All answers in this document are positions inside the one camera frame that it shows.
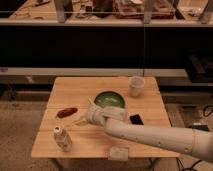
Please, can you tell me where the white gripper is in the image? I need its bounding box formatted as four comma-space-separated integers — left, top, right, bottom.
75, 98, 127, 126

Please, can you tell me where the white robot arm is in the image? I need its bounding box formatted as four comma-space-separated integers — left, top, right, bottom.
84, 100, 213, 164

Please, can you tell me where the green ceramic bowl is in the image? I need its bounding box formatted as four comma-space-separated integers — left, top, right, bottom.
94, 91, 125, 108

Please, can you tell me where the white ceramic cup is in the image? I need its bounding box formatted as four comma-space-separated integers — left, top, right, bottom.
129, 76, 144, 97

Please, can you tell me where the light wooden table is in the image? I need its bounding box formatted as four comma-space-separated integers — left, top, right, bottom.
31, 77, 177, 158

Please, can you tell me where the small white bottle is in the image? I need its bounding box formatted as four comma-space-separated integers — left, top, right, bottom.
53, 126, 72, 152

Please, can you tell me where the small black rectangular object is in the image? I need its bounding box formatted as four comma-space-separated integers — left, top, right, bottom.
130, 114, 143, 125

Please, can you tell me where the white sponge block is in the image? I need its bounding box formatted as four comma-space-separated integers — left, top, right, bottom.
108, 146, 129, 161

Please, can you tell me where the blue box on floor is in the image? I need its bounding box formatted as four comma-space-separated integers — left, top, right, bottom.
190, 125, 210, 132

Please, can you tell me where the black box on right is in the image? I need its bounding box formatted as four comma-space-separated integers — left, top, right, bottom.
185, 55, 213, 83

